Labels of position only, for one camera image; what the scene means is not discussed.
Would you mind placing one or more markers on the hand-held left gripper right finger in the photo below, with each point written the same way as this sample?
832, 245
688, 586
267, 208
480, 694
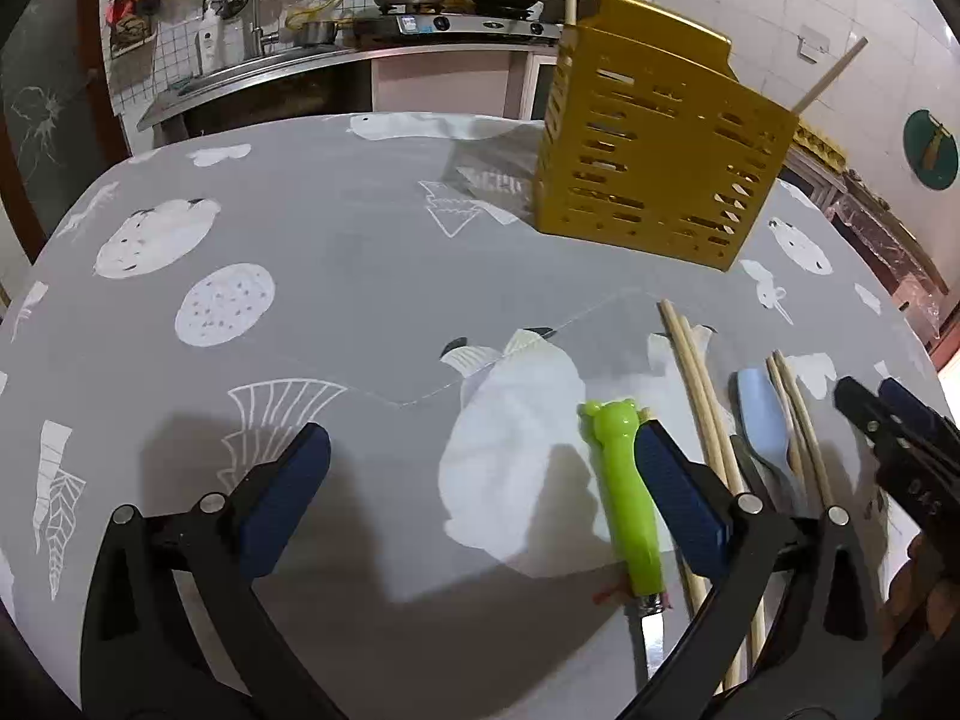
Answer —
679, 499

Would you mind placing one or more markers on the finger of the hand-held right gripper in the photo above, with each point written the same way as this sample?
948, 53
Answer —
909, 405
862, 406

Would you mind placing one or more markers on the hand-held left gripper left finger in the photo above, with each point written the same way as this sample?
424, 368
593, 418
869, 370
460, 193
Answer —
289, 499

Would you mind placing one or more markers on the blue spatula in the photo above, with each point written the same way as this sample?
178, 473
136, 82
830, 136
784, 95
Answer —
759, 405

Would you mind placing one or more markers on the gold slotted utensil holder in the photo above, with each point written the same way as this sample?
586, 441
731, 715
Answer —
645, 127

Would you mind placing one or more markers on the person's right hand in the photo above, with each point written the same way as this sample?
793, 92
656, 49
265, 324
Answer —
926, 592

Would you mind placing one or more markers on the side table with plastic cover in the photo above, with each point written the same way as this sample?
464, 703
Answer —
885, 247

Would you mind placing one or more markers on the yellow egg tray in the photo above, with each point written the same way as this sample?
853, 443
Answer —
817, 146

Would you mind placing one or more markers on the steel sink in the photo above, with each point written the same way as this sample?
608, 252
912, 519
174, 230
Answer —
255, 71

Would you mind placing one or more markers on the kitchen counter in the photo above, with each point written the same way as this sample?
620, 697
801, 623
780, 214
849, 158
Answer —
337, 64

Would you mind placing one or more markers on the white bottle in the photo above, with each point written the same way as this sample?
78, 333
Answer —
206, 51

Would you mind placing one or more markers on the small steel cup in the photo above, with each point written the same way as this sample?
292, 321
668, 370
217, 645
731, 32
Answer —
313, 33

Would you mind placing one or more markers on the chrome faucet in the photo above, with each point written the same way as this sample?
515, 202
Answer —
256, 7

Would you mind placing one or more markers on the steel gas stove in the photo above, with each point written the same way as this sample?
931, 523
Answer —
450, 24

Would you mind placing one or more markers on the red and black cloth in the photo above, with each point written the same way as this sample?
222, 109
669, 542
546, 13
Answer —
129, 7

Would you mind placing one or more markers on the green round wall hanger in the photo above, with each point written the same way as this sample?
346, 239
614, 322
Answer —
930, 150

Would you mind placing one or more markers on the white wall hook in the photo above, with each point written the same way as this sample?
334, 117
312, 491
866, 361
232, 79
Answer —
814, 43

